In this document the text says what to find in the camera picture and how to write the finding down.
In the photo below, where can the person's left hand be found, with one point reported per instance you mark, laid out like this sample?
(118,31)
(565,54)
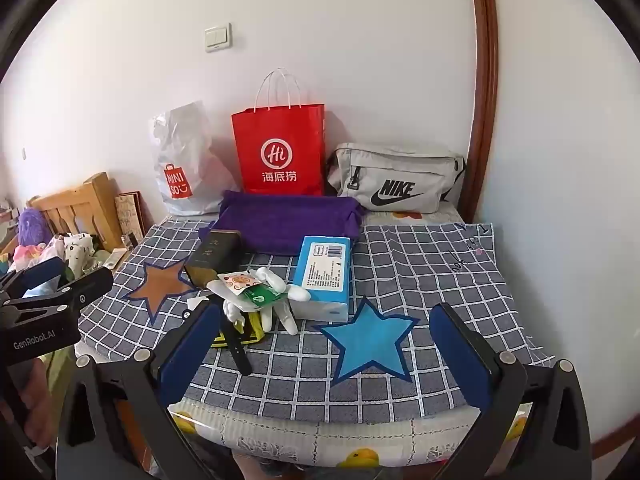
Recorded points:
(35,395)

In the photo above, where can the red paper bag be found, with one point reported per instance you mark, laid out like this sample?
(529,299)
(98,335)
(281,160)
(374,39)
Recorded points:
(280,135)

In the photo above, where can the purple towel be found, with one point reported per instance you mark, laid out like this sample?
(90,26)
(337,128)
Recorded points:
(290,220)

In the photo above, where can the blue tissue pack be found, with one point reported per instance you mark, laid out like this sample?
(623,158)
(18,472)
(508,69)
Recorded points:
(320,280)

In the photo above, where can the green packet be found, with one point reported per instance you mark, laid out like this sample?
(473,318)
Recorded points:
(260,297)

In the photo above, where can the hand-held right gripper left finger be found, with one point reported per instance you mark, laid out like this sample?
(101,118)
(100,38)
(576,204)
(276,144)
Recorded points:
(190,350)

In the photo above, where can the dark box with gold trim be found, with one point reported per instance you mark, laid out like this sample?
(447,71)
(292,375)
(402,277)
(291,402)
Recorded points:
(212,257)

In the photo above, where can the purple plush toy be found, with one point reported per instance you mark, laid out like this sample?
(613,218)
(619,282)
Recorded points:
(34,227)

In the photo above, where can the wooden headboard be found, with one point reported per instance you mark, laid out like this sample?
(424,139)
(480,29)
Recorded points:
(85,205)

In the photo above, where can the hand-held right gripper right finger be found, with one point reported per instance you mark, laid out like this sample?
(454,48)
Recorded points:
(460,360)

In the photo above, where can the grey waist bag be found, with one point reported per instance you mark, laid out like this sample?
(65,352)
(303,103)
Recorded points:
(390,170)

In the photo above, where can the white wall switch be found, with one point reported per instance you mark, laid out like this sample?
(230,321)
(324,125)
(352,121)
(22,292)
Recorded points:
(218,37)

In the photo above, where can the brown wooden door frame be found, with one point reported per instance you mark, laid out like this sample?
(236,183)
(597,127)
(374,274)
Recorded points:
(482,85)

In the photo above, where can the white plastic shopping bag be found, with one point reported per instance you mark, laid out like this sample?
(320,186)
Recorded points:
(185,150)

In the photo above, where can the brown book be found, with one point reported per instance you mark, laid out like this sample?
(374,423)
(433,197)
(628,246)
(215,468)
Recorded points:
(130,215)

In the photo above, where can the white sauce packet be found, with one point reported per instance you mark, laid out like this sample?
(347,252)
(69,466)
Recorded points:
(237,282)

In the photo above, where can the white spotted cloth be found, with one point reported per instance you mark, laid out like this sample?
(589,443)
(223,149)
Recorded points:
(75,252)

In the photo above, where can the white glove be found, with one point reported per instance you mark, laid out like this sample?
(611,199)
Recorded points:
(300,294)

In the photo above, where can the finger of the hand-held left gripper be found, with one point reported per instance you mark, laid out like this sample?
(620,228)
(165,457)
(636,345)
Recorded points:
(45,272)
(85,287)

